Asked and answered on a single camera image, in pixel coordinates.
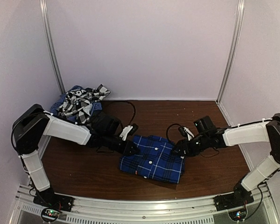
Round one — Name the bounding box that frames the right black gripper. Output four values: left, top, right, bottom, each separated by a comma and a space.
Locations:
171, 134, 210, 156

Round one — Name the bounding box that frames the blue plaid long sleeve shirt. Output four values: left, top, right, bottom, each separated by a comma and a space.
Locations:
119, 135, 185, 184

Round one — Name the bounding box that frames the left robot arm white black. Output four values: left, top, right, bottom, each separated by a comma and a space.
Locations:
11, 104, 140, 207

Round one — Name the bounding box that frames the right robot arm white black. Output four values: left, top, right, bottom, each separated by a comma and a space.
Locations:
171, 113, 280, 206

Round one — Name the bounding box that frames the black white patterned shirt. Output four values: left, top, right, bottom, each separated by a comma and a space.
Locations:
57, 84, 112, 124

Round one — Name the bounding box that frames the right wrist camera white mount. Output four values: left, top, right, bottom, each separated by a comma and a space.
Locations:
178, 126, 194, 140

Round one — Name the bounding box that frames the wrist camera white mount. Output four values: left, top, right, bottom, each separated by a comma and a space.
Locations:
119, 124, 139, 141
178, 126, 194, 140

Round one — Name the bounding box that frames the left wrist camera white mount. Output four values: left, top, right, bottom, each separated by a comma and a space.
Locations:
119, 124, 139, 141

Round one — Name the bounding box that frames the right black cable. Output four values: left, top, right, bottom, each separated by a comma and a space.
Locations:
165, 123, 220, 159

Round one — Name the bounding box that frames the black cable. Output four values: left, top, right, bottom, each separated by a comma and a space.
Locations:
165, 123, 220, 159
105, 100, 136, 128

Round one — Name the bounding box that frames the left black cable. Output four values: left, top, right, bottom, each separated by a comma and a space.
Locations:
105, 100, 136, 128

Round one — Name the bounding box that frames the front aluminium rail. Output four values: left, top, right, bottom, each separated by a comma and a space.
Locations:
14, 184, 275, 224

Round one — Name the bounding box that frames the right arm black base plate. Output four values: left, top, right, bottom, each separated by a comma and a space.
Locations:
213, 192, 254, 211

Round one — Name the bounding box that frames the right aluminium corner post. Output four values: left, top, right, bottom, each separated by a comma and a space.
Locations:
216, 0, 245, 105

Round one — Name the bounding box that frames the aluminium corner post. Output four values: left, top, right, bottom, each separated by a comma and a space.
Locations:
216, 0, 245, 105
39, 0, 65, 94

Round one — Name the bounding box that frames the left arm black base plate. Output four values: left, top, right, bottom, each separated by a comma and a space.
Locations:
33, 192, 74, 212

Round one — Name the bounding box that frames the left aluminium corner post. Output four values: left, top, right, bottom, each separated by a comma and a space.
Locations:
39, 0, 65, 94

